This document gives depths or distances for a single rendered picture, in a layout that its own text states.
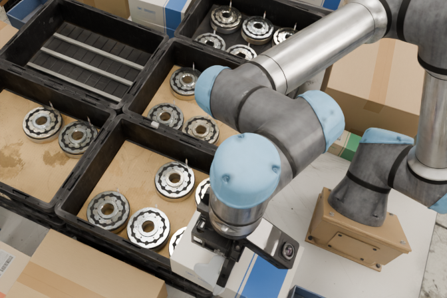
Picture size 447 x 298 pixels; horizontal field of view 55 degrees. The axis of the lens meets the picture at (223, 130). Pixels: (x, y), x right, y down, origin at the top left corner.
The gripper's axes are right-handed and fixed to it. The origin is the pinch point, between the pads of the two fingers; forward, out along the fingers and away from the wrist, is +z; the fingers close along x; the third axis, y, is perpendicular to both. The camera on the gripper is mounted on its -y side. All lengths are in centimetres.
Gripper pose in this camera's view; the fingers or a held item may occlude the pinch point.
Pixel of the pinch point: (236, 257)
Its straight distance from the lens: 78.4
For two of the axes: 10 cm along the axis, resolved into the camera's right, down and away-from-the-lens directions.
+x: -4.3, 7.5, -4.9
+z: -0.6, 5.2, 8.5
